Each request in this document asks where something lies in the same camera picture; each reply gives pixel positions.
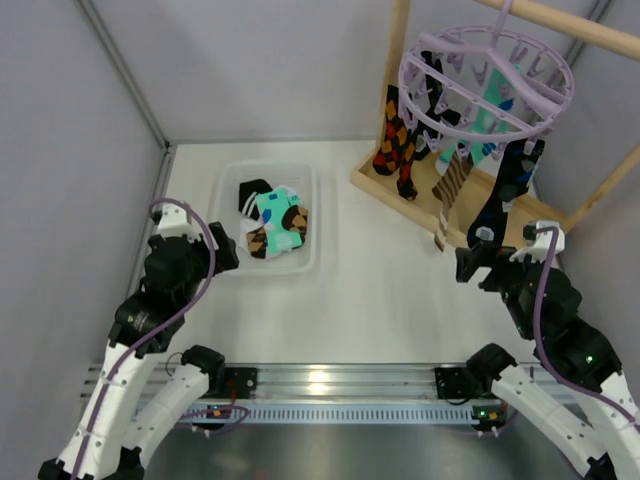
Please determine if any brown striped sock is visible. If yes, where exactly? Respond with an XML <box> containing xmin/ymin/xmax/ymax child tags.
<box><xmin>432</xmin><ymin>152</ymin><xmax>474</xmax><ymax>252</ymax></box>

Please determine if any navy patterned sock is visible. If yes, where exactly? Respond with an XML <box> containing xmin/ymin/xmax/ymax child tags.
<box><xmin>467</xmin><ymin>139</ymin><xmax>546</xmax><ymax>248</ymax></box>

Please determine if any mint green sock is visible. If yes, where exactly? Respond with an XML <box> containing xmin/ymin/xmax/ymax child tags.
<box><xmin>436</xmin><ymin>69</ymin><xmax>515</xmax><ymax>175</ymax></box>

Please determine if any argyle red orange sock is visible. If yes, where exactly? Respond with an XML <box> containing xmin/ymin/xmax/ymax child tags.
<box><xmin>372</xmin><ymin>85</ymin><xmax>408</xmax><ymax>176</ymax></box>

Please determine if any black grey-sole sock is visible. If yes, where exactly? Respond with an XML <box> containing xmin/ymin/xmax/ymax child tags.
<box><xmin>412</xmin><ymin>49</ymin><xmax>461</xmax><ymax>161</ymax></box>

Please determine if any purple round clip hanger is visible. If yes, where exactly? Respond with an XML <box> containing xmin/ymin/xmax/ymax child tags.
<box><xmin>397</xmin><ymin>2</ymin><xmax>575</xmax><ymax>159</ymax></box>

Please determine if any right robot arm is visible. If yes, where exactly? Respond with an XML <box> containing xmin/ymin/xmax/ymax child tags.
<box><xmin>455</xmin><ymin>242</ymin><xmax>639</xmax><ymax>479</ymax></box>

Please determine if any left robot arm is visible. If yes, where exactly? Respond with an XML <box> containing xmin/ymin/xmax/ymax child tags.
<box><xmin>37</xmin><ymin>222</ymin><xmax>239</xmax><ymax>479</ymax></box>

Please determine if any wooden hanger stand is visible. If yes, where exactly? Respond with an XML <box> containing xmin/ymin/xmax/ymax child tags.
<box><xmin>351</xmin><ymin>1</ymin><xmax>639</xmax><ymax>248</ymax></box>

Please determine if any mint sock in basket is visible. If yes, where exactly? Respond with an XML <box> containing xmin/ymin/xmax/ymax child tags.
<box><xmin>256</xmin><ymin>186</ymin><xmax>309</xmax><ymax>256</ymax></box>

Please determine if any white plastic basket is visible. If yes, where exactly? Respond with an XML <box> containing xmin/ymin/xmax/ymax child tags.
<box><xmin>212</xmin><ymin>160</ymin><xmax>319</xmax><ymax>277</ymax></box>

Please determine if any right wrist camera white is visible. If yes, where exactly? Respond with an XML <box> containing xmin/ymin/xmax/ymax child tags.
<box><xmin>509</xmin><ymin>220</ymin><xmax>565</xmax><ymax>263</ymax></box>

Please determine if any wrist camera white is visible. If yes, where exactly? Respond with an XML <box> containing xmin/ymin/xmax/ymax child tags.
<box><xmin>509</xmin><ymin>220</ymin><xmax>565</xmax><ymax>263</ymax></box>
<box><xmin>151</xmin><ymin>204</ymin><xmax>195</xmax><ymax>238</ymax></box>

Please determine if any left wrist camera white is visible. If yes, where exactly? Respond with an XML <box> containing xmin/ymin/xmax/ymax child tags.
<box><xmin>151</xmin><ymin>204</ymin><xmax>195</xmax><ymax>238</ymax></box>

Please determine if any aluminium rail base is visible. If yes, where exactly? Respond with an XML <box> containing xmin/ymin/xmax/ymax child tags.
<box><xmin>82</xmin><ymin>363</ymin><xmax>576</xmax><ymax>426</ymax></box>

